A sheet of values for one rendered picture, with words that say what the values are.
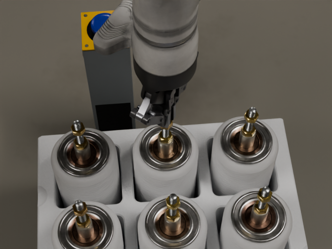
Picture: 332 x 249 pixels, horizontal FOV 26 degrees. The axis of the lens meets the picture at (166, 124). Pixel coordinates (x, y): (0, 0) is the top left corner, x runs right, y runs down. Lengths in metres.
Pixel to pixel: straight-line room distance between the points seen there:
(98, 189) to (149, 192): 0.08
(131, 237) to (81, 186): 0.11
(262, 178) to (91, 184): 0.25
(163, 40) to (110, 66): 0.34
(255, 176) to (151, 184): 0.15
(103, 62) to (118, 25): 0.26
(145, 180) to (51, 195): 0.15
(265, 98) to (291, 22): 0.19
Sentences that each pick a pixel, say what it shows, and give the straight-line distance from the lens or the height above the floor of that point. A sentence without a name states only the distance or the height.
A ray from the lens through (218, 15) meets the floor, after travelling 1.50.
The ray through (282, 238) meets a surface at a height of 0.25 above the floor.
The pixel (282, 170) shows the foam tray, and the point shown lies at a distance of 1.11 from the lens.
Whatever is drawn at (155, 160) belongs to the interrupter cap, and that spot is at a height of 0.25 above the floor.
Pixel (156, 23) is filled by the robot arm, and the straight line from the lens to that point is 0.74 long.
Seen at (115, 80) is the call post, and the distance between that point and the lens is 1.13.
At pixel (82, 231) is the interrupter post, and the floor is 0.27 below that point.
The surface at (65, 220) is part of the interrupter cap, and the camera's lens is 1.00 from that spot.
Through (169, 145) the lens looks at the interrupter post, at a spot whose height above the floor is 0.28.
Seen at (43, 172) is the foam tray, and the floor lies 0.18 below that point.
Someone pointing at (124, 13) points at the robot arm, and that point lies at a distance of 0.84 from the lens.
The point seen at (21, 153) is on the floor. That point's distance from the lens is 1.34.
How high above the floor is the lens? 1.17
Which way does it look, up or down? 60 degrees down
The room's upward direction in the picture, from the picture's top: straight up
